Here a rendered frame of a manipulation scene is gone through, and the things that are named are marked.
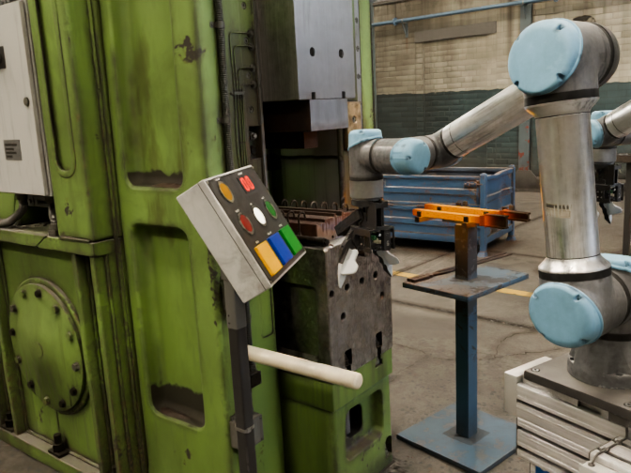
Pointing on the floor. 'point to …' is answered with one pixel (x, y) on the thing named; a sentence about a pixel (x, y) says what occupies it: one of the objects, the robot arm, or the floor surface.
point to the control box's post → (236, 320)
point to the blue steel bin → (421, 187)
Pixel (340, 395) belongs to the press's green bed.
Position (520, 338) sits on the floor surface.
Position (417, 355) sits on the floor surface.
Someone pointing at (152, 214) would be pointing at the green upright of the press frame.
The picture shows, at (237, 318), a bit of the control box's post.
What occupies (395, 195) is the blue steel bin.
